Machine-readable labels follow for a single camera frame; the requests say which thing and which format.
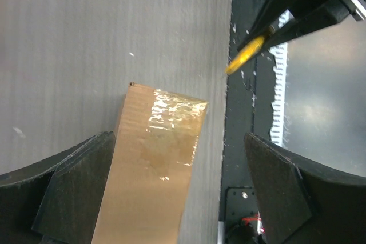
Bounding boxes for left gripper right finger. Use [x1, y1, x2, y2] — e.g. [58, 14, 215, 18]
[244, 133, 365, 243]

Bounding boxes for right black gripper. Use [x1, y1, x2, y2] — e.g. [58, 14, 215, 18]
[237, 0, 365, 53]

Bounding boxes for white slotted cable duct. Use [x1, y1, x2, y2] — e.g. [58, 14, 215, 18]
[269, 9, 289, 150]

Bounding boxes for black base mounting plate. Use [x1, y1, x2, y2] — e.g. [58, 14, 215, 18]
[217, 0, 276, 243]

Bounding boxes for yellow utility knife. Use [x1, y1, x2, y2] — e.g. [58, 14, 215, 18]
[225, 25, 275, 75]

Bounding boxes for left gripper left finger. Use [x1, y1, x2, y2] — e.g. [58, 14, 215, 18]
[1, 131, 116, 243]

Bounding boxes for brown cardboard express box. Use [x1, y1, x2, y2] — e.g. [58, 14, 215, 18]
[92, 83, 208, 244]

